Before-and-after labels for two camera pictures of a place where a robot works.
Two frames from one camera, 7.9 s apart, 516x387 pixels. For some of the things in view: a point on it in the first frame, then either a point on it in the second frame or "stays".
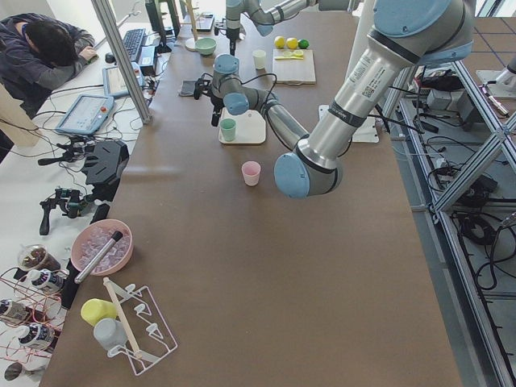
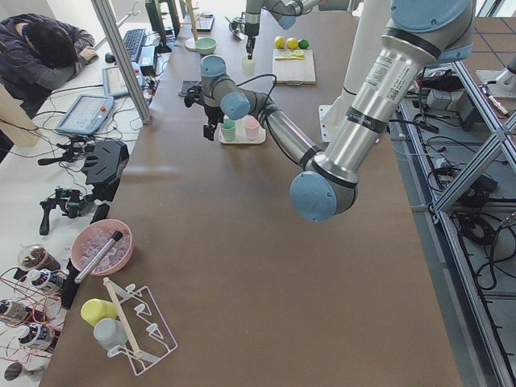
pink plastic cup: x=251 y=170 → x=252 y=127
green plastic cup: x=228 y=126 stays
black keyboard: x=133 y=43 stays
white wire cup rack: x=149 y=339 stays
